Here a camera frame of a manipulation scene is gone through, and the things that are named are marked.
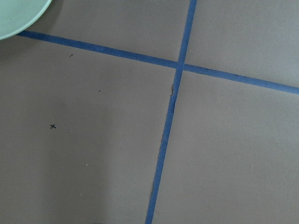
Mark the light green plate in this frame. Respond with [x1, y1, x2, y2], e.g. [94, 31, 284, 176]
[0, 0, 52, 40]

